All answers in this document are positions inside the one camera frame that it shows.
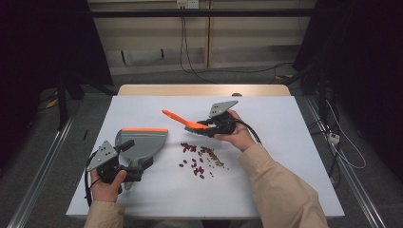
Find person's right hand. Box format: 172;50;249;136
214;108;257;153

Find red kidney beans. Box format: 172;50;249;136
179;142;207;181

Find grey dustpan with orange lip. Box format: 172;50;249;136
114;126;169;191

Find orange brush with grey bristles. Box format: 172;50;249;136
161;108;211;135

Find aluminium floor rail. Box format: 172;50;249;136
7;94;84;228
303;94;387;228

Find hand-held gripper cable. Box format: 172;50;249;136
83;151;102;209
232;117;262;145

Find black metal stand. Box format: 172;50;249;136
284;58;329;119
56;70;86;131

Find white cable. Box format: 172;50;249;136
325;99;368;170

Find white wall socket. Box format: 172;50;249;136
176;0;201;10

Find wooden table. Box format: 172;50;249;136
117;84;292;97

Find left hand-held gripper cable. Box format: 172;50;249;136
83;151;102;209

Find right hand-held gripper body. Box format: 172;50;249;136
198;100;240;140

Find right hand-held gripper cable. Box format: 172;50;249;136
232;117;262;145

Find black power cable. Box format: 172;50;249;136
179;8;221;86
182;8;295;75

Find person's left hand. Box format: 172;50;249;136
90;168;128;203

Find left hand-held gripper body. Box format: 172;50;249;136
86;140;144;185

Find small green beans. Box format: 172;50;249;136
202;146;230;178

